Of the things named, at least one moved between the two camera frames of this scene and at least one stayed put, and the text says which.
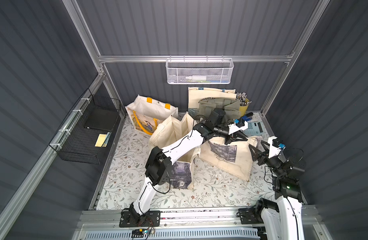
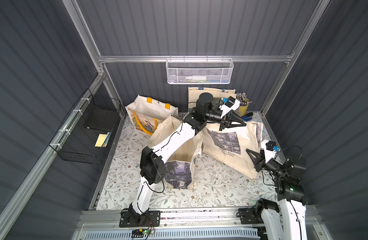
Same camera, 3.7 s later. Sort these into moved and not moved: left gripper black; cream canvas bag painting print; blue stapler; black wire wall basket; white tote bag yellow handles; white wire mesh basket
Moved: cream canvas bag painting print; left gripper black
Not moved: blue stapler; white wire mesh basket; white tote bag yellow handles; black wire wall basket
